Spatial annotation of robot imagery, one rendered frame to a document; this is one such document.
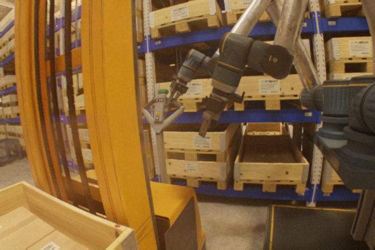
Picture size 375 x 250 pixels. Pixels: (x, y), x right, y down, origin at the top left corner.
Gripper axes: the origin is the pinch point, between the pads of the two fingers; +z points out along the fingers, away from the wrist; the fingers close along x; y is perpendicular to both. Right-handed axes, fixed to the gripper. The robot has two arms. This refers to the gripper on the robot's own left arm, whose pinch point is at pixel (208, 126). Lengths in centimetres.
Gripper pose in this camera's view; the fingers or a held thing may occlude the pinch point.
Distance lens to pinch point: 78.2
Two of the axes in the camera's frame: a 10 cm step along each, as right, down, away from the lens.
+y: -8.4, -4.0, 3.6
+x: -4.6, 1.9, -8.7
